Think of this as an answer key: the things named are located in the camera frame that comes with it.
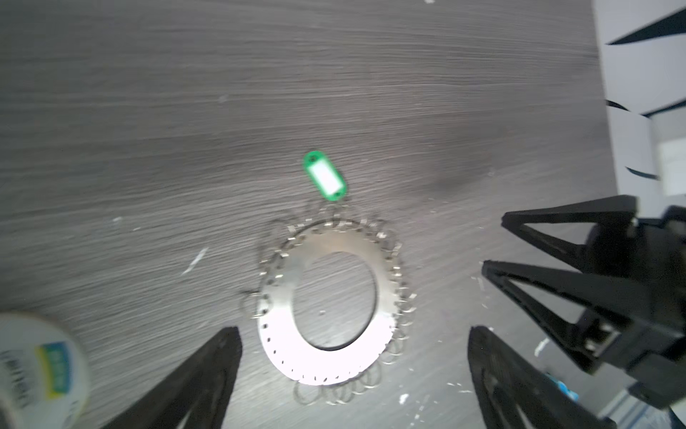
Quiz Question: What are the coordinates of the clear tape roll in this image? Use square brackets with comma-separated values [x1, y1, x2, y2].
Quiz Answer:
[1, 312, 91, 428]

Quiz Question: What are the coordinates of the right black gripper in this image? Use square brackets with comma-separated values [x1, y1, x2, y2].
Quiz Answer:
[481, 194, 686, 411]

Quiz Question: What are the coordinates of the blue owl toy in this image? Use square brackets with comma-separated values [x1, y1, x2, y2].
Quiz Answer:
[546, 373, 579, 402]

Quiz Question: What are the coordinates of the green key tag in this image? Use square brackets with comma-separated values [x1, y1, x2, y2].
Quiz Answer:
[303, 151, 348, 202]

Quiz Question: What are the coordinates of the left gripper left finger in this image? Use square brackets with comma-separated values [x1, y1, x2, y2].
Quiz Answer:
[105, 326, 243, 429]

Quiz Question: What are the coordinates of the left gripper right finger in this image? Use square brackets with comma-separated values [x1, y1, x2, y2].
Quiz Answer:
[467, 326, 616, 428]

